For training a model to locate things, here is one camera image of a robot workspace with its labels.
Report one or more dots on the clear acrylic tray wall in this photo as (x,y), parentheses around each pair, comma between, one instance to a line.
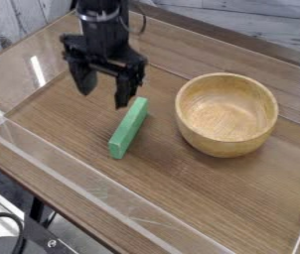
(167,199)

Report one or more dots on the black table leg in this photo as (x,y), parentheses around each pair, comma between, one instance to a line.
(36,210)

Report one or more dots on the brown wooden bowl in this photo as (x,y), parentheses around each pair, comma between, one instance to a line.
(226,113)

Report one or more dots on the green rectangular block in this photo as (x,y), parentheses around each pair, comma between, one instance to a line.
(127,128)

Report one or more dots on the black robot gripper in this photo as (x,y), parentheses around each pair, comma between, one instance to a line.
(100,49)

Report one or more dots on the black chair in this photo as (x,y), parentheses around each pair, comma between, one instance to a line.
(33,239)

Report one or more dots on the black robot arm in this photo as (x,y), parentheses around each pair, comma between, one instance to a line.
(103,9)

